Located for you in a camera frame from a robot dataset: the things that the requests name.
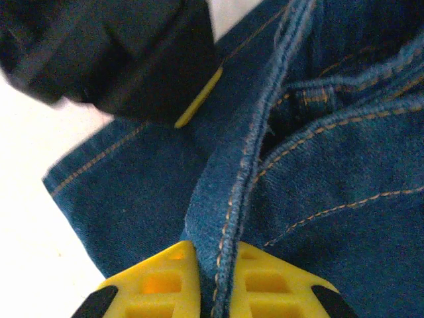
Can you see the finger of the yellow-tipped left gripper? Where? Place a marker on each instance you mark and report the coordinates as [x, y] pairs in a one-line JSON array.
[[172, 66]]

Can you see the dark blue denim skirt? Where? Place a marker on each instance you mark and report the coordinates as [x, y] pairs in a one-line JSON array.
[[132, 198]]

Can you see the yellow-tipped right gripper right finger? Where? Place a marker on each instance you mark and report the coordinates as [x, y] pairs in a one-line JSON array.
[[281, 295]]

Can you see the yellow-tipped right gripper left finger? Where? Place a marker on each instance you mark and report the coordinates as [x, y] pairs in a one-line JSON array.
[[155, 291]]

